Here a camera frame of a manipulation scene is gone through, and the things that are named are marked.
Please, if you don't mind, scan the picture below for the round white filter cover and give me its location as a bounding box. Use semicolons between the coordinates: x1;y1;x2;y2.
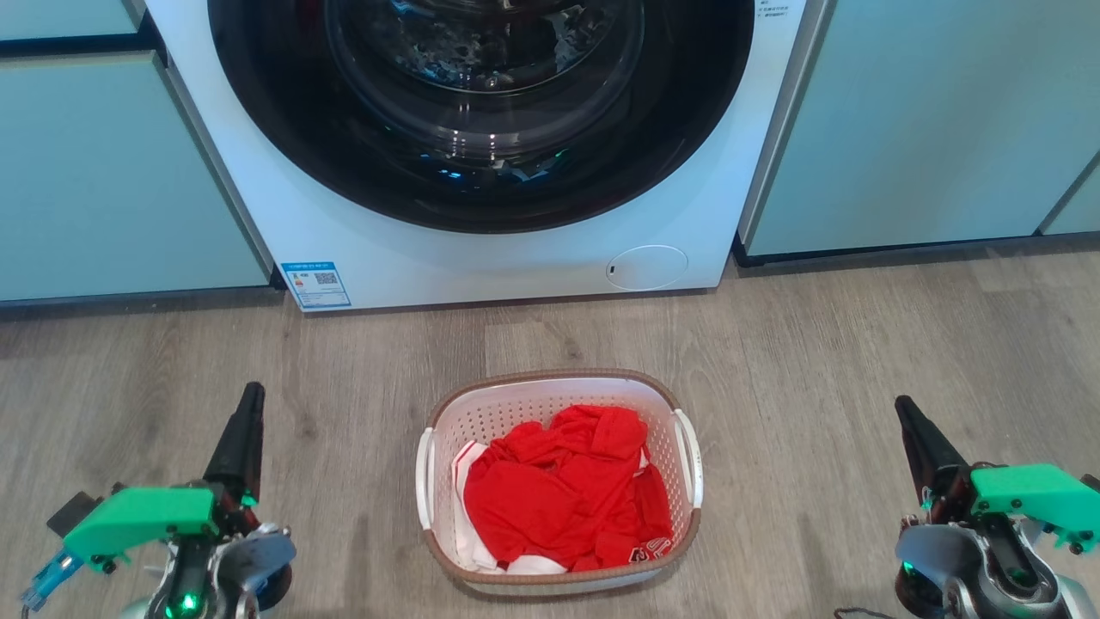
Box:
605;245;689;291

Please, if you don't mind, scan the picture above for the white front-load washing machine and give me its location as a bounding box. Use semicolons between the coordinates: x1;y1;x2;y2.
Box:
144;0;830;312

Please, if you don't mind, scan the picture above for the white garment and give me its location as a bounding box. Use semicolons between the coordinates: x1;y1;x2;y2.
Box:
450;439;570;576

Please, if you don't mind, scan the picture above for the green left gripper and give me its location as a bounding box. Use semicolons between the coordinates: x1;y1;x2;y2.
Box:
63;383;266;573

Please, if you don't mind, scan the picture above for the wide pale green cabinet door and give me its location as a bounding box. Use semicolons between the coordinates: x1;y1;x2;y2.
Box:
0;52;272;303

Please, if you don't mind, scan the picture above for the white basket with brown rim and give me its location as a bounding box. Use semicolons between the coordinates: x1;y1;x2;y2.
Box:
415;369;705;597

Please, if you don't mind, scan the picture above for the tall pale green cabinet door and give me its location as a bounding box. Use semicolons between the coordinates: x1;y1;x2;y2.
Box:
741;0;1100;258

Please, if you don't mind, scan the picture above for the pale green cabinet drawer front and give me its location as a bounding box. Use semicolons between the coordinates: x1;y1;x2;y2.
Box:
0;0;144;42

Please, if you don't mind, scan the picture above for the red garment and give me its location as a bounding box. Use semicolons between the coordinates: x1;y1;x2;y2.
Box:
462;405;675;573

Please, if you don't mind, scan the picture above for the black round glass washer door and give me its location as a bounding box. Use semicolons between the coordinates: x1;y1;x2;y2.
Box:
207;0;755;235

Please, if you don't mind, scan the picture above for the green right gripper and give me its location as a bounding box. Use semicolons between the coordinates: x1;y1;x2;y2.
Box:
895;395;1100;554

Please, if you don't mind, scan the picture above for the narrow pale green cabinet door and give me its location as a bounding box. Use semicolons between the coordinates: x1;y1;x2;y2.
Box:
1038;162;1100;236

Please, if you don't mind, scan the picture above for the blue left cable connector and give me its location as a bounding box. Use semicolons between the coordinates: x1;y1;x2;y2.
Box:
20;550;84;612

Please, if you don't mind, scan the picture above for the blue energy label sticker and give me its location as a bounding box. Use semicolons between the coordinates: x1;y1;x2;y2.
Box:
280;261;352;311

